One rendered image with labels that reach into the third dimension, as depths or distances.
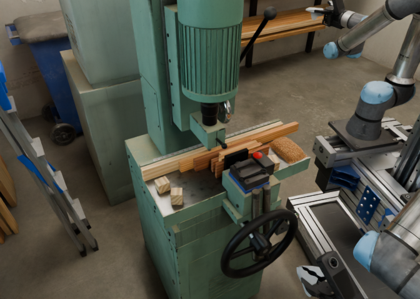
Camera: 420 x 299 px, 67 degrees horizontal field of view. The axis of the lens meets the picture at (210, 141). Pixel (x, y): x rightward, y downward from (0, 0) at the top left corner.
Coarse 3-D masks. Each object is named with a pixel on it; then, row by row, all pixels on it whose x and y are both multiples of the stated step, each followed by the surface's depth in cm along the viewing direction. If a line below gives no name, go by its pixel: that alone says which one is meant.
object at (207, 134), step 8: (200, 112) 113; (192, 120) 111; (200, 120) 108; (192, 128) 113; (200, 128) 107; (208, 128) 105; (216, 128) 105; (224, 128) 105; (200, 136) 109; (208, 136) 103; (216, 136) 105; (224, 136) 107; (208, 144) 105; (216, 144) 107
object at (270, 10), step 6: (270, 6) 84; (264, 12) 84; (270, 12) 83; (276, 12) 84; (264, 18) 87; (270, 18) 84; (264, 24) 88; (258, 30) 91; (252, 36) 94; (252, 42) 95; (246, 48) 98; (240, 60) 104
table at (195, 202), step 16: (304, 160) 118; (160, 176) 111; (176, 176) 111; (192, 176) 111; (208, 176) 111; (288, 176) 119; (192, 192) 105; (208, 192) 105; (224, 192) 105; (160, 208) 99; (176, 208) 99; (192, 208) 101; (208, 208) 105; (224, 208) 107; (176, 224) 102
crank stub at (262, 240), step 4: (252, 232) 90; (256, 232) 89; (256, 236) 88; (260, 236) 88; (256, 240) 89; (260, 240) 87; (264, 240) 87; (260, 244) 87; (264, 244) 86; (268, 244) 87; (264, 248) 86
